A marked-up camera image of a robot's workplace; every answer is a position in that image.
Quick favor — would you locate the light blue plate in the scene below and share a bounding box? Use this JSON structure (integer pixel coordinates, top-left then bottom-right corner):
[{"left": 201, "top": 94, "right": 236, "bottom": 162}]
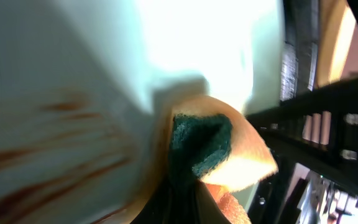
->
[{"left": 0, "top": 0, "right": 284, "bottom": 223}]

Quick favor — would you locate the green yellow sponge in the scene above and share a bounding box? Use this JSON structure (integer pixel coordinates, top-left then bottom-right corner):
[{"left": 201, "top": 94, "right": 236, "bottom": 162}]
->
[{"left": 168, "top": 96, "right": 278, "bottom": 223}]

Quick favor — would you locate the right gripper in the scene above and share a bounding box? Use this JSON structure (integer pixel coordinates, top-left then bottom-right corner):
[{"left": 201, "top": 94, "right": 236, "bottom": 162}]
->
[{"left": 248, "top": 75, "right": 358, "bottom": 223}]

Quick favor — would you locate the yellow plate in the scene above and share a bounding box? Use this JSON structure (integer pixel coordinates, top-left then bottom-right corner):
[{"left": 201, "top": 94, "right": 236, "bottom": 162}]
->
[{"left": 315, "top": 0, "right": 356, "bottom": 87}]

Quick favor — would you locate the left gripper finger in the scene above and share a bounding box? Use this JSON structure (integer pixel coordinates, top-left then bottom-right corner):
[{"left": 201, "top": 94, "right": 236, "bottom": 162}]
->
[{"left": 131, "top": 179, "right": 230, "bottom": 224}]

